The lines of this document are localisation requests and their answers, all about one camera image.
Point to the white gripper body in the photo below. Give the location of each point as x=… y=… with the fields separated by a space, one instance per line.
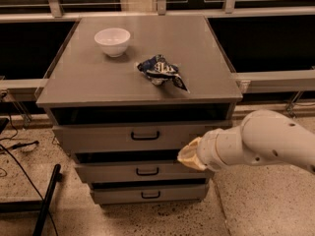
x=208 y=150

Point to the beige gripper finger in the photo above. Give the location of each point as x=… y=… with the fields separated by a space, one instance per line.
x=191 y=148
x=191 y=160

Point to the grey top drawer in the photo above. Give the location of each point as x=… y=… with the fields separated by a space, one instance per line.
x=116 y=137

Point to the grey drawer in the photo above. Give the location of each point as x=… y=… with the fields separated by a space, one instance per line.
x=116 y=137
x=126 y=171
x=132 y=195

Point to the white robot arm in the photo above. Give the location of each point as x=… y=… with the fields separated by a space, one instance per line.
x=264 y=137

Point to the grey bottom drawer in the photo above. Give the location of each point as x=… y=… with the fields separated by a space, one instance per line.
x=132 y=195

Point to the grey drawer cabinet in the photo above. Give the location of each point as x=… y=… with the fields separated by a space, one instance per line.
x=88 y=87

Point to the grey middle drawer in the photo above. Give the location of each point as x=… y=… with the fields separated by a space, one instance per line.
x=126 y=171

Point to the crumpled blue chip bag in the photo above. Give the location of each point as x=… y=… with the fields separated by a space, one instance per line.
x=158 y=71

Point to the white ceramic bowl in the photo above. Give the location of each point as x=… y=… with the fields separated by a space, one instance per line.
x=113 y=42

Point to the black pole base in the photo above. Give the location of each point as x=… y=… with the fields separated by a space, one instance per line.
x=41 y=206

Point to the black middle drawer handle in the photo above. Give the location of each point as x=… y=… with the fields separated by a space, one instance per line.
x=147 y=172

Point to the black drawer handle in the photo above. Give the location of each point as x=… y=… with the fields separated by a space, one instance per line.
x=147 y=172
x=150 y=195
x=144 y=137

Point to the black top drawer handle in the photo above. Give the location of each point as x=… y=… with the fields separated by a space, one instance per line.
x=144 y=137

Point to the black bottom drawer handle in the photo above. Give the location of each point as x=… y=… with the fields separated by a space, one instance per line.
x=150 y=195

